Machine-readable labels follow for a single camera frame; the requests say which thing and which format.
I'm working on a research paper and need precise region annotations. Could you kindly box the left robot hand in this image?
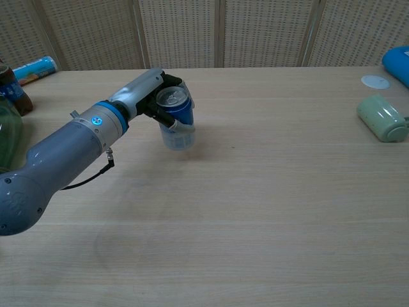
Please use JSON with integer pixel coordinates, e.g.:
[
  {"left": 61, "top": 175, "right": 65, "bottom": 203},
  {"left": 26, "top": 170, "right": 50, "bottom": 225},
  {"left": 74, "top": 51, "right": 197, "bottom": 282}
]
[{"left": 108, "top": 68, "right": 197, "bottom": 134}]

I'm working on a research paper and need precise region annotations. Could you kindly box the blue and white drink can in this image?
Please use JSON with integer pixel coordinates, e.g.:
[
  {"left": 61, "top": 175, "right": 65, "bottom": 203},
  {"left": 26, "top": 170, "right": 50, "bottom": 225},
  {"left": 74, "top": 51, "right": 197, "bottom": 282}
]
[{"left": 155, "top": 86, "right": 197, "bottom": 152}]

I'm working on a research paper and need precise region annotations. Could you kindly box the perforated beige folding screen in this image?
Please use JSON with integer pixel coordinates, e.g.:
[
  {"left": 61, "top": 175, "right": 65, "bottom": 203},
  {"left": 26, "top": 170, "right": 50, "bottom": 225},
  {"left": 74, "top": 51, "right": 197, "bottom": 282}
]
[{"left": 0, "top": 0, "right": 409, "bottom": 72}]

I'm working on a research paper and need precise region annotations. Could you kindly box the blue snack tube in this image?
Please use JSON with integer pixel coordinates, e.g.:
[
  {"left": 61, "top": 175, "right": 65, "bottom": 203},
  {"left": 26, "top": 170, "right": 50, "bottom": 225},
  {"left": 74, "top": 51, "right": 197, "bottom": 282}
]
[{"left": 12, "top": 56, "right": 59, "bottom": 86}]

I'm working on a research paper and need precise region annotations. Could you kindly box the cola bottle with blue label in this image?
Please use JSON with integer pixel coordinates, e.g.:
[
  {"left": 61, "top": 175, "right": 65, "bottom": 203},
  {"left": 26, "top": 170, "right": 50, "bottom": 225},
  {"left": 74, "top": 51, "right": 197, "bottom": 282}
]
[{"left": 0, "top": 58, "right": 35, "bottom": 117}]

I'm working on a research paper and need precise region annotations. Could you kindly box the green transparent plastic bottle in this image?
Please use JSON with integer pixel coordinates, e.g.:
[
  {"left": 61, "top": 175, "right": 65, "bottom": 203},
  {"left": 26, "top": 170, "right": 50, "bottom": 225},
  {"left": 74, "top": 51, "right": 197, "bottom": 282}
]
[{"left": 0, "top": 95, "right": 24, "bottom": 175}]

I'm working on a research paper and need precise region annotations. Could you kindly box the white round table grommet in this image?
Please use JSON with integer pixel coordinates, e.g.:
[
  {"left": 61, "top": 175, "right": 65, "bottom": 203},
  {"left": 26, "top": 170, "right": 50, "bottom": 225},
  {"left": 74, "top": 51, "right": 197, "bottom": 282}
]
[{"left": 360, "top": 74, "right": 391, "bottom": 90}]

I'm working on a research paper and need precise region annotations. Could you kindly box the light green mug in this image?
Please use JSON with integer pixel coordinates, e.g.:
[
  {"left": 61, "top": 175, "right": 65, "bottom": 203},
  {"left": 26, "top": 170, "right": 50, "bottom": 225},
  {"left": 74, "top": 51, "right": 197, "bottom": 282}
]
[{"left": 356, "top": 93, "right": 409, "bottom": 143}]

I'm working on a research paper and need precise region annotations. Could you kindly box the blue plastic box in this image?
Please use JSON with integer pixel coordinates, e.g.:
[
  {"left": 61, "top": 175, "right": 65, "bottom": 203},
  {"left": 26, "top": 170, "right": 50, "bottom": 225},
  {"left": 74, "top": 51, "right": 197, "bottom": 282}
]
[{"left": 382, "top": 45, "right": 409, "bottom": 89}]

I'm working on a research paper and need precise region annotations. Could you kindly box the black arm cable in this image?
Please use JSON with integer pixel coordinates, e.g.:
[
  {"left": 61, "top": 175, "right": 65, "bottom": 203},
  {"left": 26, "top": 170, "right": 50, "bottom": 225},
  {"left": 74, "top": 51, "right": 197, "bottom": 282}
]
[{"left": 59, "top": 146, "right": 116, "bottom": 191}]

